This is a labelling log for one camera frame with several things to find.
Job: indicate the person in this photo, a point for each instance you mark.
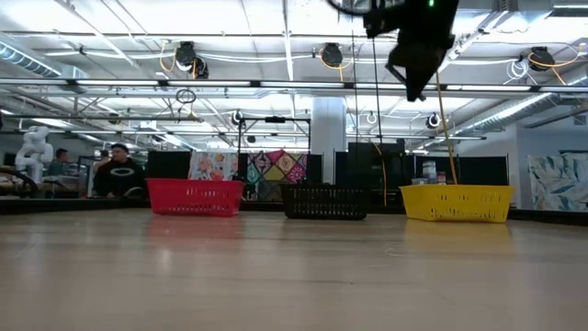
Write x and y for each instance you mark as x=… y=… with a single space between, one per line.
x=59 y=164
x=104 y=155
x=120 y=177

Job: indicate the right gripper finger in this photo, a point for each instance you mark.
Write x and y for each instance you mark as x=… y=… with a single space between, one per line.
x=397 y=72
x=419 y=85

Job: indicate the red plastic basket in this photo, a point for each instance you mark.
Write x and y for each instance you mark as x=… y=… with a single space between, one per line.
x=195 y=197

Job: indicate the black plastic basket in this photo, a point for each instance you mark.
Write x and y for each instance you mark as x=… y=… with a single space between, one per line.
x=324 y=202

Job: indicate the black stand frame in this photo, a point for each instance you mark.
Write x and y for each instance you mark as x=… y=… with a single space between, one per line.
x=274 y=119

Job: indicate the leaf pattern cloth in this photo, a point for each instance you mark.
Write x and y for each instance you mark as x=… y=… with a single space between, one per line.
x=551 y=184

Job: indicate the yellow plastic basket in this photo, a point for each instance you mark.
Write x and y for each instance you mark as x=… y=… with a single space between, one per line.
x=455 y=204

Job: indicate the grey ventilation duct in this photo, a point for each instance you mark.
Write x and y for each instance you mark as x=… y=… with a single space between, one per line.
x=514 y=112
x=27 y=62

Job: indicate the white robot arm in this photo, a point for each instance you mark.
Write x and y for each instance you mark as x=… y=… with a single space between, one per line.
x=34 y=151

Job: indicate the white pillar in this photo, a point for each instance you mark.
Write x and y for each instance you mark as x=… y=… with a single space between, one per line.
x=328 y=138

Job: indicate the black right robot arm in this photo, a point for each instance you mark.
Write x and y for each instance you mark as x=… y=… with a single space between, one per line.
x=413 y=16

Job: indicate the black cabinet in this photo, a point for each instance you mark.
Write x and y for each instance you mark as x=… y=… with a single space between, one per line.
x=363 y=165

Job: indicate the black partition panel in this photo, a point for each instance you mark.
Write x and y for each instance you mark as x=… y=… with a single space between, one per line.
x=167 y=165
x=482 y=172

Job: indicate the floral cloth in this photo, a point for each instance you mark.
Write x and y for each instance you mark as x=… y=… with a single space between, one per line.
x=211 y=167

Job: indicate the colourful patchwork quilt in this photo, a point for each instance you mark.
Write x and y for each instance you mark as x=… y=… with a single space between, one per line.
x=275 y=172

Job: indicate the white container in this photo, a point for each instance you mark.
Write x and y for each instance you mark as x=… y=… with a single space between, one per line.
x=429 y=172

